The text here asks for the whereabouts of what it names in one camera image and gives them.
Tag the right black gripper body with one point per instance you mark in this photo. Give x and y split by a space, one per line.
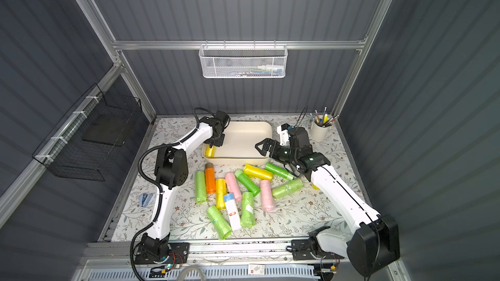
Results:
277 151

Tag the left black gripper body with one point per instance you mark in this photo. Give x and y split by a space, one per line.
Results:
217 138

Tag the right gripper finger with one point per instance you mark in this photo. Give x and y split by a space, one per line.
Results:
273 155
267 145

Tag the yellow roll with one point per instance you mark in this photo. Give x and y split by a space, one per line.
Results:
315 185
221 191
256 172
209 151

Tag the pink roll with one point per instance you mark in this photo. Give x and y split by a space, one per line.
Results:
232 186
268 203

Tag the light green roll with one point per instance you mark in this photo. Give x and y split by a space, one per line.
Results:
248 217
200 187
287 188

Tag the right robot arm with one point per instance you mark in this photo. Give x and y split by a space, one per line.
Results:
373 240

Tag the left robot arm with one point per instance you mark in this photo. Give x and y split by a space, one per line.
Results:
166 167

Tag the dark green roll upper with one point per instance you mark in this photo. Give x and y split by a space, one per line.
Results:
278 171

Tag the white plastic storage box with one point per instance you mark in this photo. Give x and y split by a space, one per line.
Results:
239 144

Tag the orange trash bag roll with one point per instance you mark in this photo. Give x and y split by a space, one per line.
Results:
210 178

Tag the white blue labelled roll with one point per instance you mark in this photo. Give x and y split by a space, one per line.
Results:
232 210

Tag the white pen cup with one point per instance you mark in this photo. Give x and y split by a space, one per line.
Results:
318 130

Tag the blue clip on mat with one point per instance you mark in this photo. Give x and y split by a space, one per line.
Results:
144 199

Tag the white wire wall basket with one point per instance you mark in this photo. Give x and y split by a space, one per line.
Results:
239 63

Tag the black wire side basket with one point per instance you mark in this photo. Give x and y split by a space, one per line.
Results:
85 146

